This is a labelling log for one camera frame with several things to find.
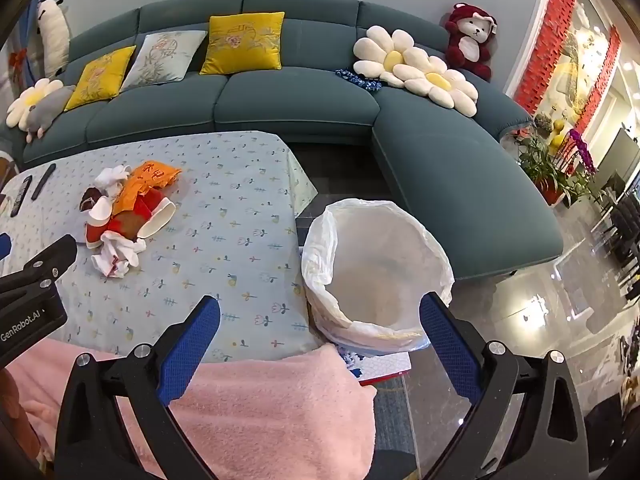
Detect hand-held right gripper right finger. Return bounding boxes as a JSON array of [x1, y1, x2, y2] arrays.
[[419, 291, 591, 480]]

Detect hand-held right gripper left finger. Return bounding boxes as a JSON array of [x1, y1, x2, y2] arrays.
[[54, 295, 222, 480]]

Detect bin with white plastic bag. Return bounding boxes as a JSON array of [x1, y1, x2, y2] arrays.
[[301, 198, 455, 357]]

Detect red and white paper cup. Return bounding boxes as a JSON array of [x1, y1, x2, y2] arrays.
[[133, 195, 177, 239], [85, 196, 143, 249]]

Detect person's left forearm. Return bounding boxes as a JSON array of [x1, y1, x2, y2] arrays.
[[0, 367, 42, 466]]

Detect white crumpled tissue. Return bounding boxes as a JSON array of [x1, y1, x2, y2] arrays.
[[95, 164, 132, 197], [91, 235, 147, 279]]

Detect round wooden tray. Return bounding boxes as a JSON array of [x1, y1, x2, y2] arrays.
[[0, 156, 18, 196]]

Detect pink fleece blanket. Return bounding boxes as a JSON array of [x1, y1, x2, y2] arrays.
[[4, 339, 379, 480]]

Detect orange crumpled wrapper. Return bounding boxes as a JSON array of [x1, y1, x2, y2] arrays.
[[112, 161, 182, 217]]

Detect grey plush toy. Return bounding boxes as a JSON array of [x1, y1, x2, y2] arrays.
[[25, 85, 77, 144]]

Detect light blue floral tablecloth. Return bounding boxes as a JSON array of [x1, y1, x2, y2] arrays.
[[0, 131, 319, 362]]

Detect teal fabric sofa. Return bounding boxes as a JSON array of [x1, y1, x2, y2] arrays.
[[9, 0, 564, 281]]

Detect small yellow embroidered pillow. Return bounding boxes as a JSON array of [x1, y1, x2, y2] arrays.
[[64, 45, 137, 112]]

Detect potted green plant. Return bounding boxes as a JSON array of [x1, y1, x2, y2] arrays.
[[517, 132, 581, 207]]

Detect dark dining chairs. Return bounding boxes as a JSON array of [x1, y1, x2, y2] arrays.
[[597, 200, 640, 292]]

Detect blue curtain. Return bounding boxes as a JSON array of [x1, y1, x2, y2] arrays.
[[20, 0, 43, 83]]

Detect white long plush toy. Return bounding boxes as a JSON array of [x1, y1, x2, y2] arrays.
[[36, 0, 71, 79]]

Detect pale blue embroidered pillow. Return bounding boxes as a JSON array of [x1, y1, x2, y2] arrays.
[[120, 30, 208, 94]]

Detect yellow gourd ornament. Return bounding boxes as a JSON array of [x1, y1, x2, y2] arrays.
[[547, 119, 569, 157]]

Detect purple orchid plant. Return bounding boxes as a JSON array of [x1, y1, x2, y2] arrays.
[[567, 128, 599, 186]]

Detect blue patterned scrunchie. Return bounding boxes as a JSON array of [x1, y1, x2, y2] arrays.
[[334, 68, 384, 94]]

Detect large yellow embroidered pillow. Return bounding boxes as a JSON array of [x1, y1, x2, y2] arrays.
[[199, 11, 286, 76]]

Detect dark red bear plush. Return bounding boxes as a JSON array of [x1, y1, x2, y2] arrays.
[[443, 3, 499, 81]]

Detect red wall decoration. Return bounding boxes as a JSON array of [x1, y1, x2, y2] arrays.
[[514, 0, 623, 133]]

